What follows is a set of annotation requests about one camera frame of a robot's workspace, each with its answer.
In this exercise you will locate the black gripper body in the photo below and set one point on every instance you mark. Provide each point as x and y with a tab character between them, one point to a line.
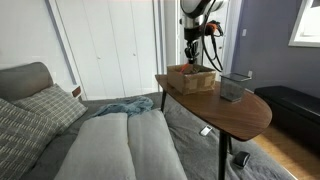
191	51

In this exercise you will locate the white marker with orange cap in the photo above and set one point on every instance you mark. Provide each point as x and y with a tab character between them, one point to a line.
184	67

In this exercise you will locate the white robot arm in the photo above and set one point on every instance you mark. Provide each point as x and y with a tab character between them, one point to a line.
196	24

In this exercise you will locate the grey mesh pencil cup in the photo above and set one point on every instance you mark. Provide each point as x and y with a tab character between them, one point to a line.
232	86

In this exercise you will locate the brown cardboard box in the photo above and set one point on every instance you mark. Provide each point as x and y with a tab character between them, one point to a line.
194	79

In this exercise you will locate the blue crumpled blanket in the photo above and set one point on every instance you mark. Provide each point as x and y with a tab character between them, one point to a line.
131	107

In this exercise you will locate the white closet doors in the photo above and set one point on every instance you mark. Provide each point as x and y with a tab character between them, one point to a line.
111	45

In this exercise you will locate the white remote control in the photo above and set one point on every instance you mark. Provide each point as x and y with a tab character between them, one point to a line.
205	130

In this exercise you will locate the wooden side table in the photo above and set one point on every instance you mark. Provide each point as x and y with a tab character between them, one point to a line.
242	120

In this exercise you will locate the light grey bed pillow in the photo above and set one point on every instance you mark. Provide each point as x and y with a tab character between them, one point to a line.
152	148

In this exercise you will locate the black device on bed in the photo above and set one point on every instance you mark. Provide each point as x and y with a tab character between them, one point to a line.
241	159

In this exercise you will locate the black bench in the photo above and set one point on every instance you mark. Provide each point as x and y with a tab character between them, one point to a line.
295	112

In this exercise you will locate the grey plaid pillow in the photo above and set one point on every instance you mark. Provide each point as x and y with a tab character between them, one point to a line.
56	104
23	137

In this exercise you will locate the grey upholstered headboard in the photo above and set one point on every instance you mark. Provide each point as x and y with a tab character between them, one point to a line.
23	81

